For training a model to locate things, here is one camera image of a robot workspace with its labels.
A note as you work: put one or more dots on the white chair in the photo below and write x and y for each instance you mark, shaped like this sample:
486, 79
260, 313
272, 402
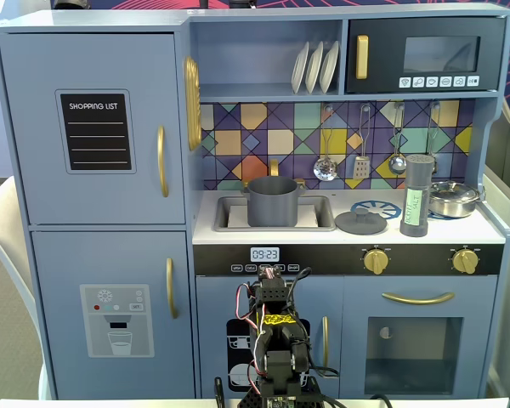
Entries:
4, 238

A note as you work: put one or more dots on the blue fridge door with dispenser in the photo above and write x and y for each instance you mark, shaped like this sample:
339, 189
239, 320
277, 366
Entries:
68, 263

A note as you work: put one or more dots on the robot controller board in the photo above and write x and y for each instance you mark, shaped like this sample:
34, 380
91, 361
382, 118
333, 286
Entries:
280, 401

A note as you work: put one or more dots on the steel serving spoon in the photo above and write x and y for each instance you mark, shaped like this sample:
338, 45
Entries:
432, 136

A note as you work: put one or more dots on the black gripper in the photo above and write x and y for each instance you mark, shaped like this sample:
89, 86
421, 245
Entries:
273, 284

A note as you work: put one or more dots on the black toy microwave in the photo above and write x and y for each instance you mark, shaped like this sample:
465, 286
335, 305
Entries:
387, 55

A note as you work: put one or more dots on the blue toy kitchen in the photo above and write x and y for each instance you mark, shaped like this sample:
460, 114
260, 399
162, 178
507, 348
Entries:
89, 21

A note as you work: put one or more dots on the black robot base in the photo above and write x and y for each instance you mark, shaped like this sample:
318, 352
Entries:
310, 393

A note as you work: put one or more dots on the steel pot with lid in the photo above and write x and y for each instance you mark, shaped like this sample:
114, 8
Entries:
455, 197

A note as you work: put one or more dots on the steel slotted spatula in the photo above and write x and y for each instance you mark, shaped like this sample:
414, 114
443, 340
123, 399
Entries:
361, 168

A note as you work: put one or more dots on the blue dishwasher door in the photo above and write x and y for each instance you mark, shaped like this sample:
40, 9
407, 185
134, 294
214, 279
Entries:
212, 306

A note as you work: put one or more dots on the black table clamp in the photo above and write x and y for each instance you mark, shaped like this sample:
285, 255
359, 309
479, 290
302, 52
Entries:
219, 393

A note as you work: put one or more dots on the gold toy phone handset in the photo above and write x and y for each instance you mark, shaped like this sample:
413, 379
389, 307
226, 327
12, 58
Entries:
192, 106

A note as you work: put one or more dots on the blue large fridge door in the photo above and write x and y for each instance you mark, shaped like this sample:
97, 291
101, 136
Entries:
34, 127

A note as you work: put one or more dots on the white toy plate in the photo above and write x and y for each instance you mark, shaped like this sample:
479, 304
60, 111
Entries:
313, 70
298, 70
329, 66

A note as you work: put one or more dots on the gold stove knob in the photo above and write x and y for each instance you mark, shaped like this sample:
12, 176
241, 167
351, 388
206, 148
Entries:
375, 260
465, 260

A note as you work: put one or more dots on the steel ladle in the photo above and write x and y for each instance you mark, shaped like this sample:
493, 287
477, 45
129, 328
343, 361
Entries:
396, 163

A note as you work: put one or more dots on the digital clock display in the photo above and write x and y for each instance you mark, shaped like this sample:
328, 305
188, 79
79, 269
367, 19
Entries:
264, 254

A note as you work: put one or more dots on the steel skimmer spoon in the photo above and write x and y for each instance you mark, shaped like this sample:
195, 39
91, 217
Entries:
325, 169

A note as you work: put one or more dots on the black shopping list chalkboard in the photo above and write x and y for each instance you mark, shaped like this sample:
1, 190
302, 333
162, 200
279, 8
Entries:
95, 144

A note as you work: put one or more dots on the gold toy faucet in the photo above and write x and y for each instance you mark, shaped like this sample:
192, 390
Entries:
274, 166

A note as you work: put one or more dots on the gray pot lid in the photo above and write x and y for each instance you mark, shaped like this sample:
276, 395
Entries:
360, 223

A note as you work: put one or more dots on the black object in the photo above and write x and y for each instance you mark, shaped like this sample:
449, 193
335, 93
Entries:
242, 3

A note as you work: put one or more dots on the gray salt shaker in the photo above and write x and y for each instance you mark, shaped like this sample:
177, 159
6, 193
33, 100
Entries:
416, 183

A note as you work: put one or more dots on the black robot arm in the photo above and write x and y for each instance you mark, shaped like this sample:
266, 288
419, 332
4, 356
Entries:
280, 340

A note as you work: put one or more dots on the gray toy sink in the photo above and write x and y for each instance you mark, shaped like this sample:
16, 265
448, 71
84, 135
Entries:
325, 212

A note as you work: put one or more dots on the blue oven door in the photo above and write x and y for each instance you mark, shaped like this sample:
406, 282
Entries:
357, 340

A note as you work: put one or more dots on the dark round object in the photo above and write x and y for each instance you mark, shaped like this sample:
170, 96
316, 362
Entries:
70, 3

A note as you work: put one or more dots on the gray plastic pot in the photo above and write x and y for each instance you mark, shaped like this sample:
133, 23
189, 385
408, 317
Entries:
272, 204

